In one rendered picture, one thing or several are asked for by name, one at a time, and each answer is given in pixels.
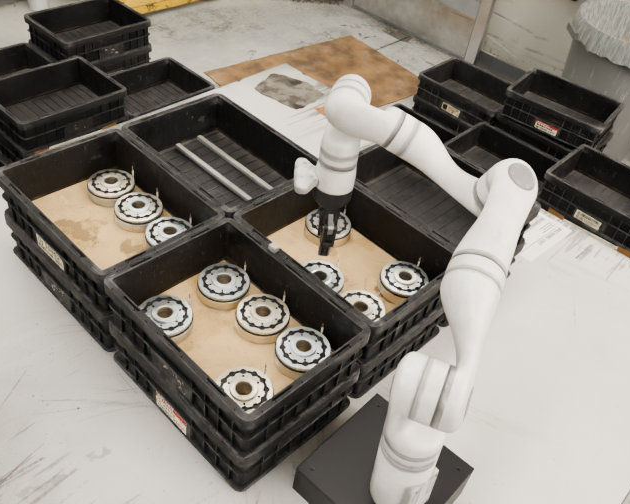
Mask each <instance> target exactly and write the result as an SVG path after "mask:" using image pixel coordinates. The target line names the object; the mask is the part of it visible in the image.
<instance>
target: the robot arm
mask: <svg viewBox="0 0 630 504"><path fill-rule="evenodd" d="M370 102H371V90H370V87H369V85H368V83H367V82H366V81H365V80H364V79H363V78H362V77H360V76H358V75H354V74H349V75H345V76H343V77H341V78H339V79H338V80H337V81H336V82H335V84H334V85H333V87H332V89H331V91H330V93H329V96H328V98H327V100H326V102H325V106H324V113H325V116H326V118H327V120H328V122H327V126H326V129H325V132H324V134H323V137H322V141H321V146H320V153H319V159H318V162H317V165H316V166H314V165H312V164H311V163H310V162H309V161H308V160H307V159H305V158H298V159H297V160H296V162H295V168H294V190H295V192H296V193H298V194H307V193H308V192H309V191H310V190H311V189H312V188H313V189H312V196H313V198H314V200H315V201H316V202H317V203H318V204H319V208H318V214H319V216H318V218H319V219H320V220H319V225H318V231H317V235H318V236H320V238H319V241H320V243H319V248H318V255H319V256H325V257H327V256H329V252H330V247H333V246H334V241H335V237H336V233H337V230H338V227H337V224H338V219H339V218H340V209H339V208H341V207H344V206H346V205H347V204H348V203H349V202H350V201H351V197H352V192H353V187H354V182H355V177H356V166H357V160H358V155H359V151H360V142H361V139H362V140H365V141H369V142H373V143H376V144H378V145H380V146H381V147H383V148H385V149H386V150H388V151H390V152H391V153H393V154H395V155H396V156H398V157H400V158H401V159H403V160H405V161H406V162H408V163H410V164H411V165H413V166H414V167H416V168H417V169H419V170H420V171H422V172H423V173H424V174H425V175H427V176H428V177H429V178H430V179H432V180H433V181H434V182H435V183H436V184H438V185H439V186H440V187H441V188H442V189H443V190H445V191H446V192H447V193H448V194H449V195H451V196H452V197H453V198H454V199H456V200H457V201H458V202H459V203H460V204H462V205H463V206H464V207H465V208H466V209H468V210H469V211H470V212H471V213H473V214H474V215H475V216H477V217H478V219H477V220H476V221H475V223H474V224H473V225H472V227H471V228H470V229H469V231H468V232H467V233H466V235H465V236H464V238H463V239H462V241H461V242H460V243H459V245H458V246H457V248H456V250H455V251H454V253H453V255H452V257H451V259H450V261H449V264H448V267H447V269H446V272H445V274H444V277H443V280H442V282H441V287H440V295H441V301H442V305H443V308H444V312H445V314H446V317H447V320H448V322H449V325H450V328H451V331H452V334H453V338H454V343H455V350H456V366H455V365H451V364H449V363H446V362H444V361H441V360H438V359H435V358H433V357H430V356H427V355H424V354H421V353H419V352H410V353H408V354H406V355H405V356H404V357H403V358H402V360H401V361H400V363H398V365H397V368H396V371H395V374H394V375H393V380H392V385H391V388H390V396H389V403H388V410H387V415H386V419H385V423H384V427H383V431H382V435H381V439H380V443H379V448H378V452H377V456H376V460H375V464H374V468H373V472H372V477H371V481H370V493H371V496H372V498H373V500H374V502H375V503H376V504H424V503H425V502H426V501H428V499H429V496H430V494H431V491H432V488H433V486H434V483H435V480H436V478H437V475H438V472H439V470H438V469H437V468H436V467H435V465H436V462H437V460H438V457H439V454H440V451H441V449H442V446H443V444H444V441H445V437H446V433H453V432H455V431H457V430H458V429H459V427H460V426H461V424H462V422H463V421H464V419H465V417H466V415H467V411H468V408H469V404H470V401H471V397H472V394H473V391H474V390H473V389H474V385H475V381H476V377H477V373H478V368H479V364H480V360H481V356H482V352H483V348H484V344H485V341H486V337H487V334H488V331H489V328H490V325H491V323H492V320H493V317H494V314H495V312H496V309H497V306H498V303H499V301H500V298H501V295H502V291H503V288H504V285H505V282H506V278H507V274H508V270H509V267H510V264H511V261H512V258H513V255H514V252H515V248H516V245H517V241H518V238H519V235H520V232H521V230H522V227H523V225H524V223H525V220H526V218H527V216H528V214H529V212H530V210H531V208H532V206H533V204H534V202H535V200H536V197H537V192H538V182H537V178H536V175H535V173H534V171H533V169H532V168H531V167H530V166H529V165H528V164H527V163H526V162H524V161H522V160H520V159H514V158H511V159H506V160H503V161H500V162H499V163H497V164H495V165H494V166H493V167H492V168H490V169H489V170H488V171H487V172H486V173H485V174H484V175H483V176H481V177H480V178H476V177H474V176H472V175H470V174H468V173H466V172H465V171H463V170H462V169H461V168H459V167H458V166H457V165H456V164H455V162H454V161H453V160H452V158H451V157H450V155H449V154H448V152H447V150H446V149H445V147H444V145H443V144H442V142H441V140H440V139H439V137H438V136H437V135H436V134H435V133H434V132H433V131H432V130H431V129H430V128H429V127H428V126H427V125H425V124H424V123H422V122H421V121H419V120H417V119H416V118H414V117H412V116H411V115H409V114H407V113H405V112H404V111H402V110H401V109H399V108H396V107H388V108H386V109H385V110H381V109H378V108H376V107H373V106H371V105H370ZM333 224H334V225H333Z"/></svg>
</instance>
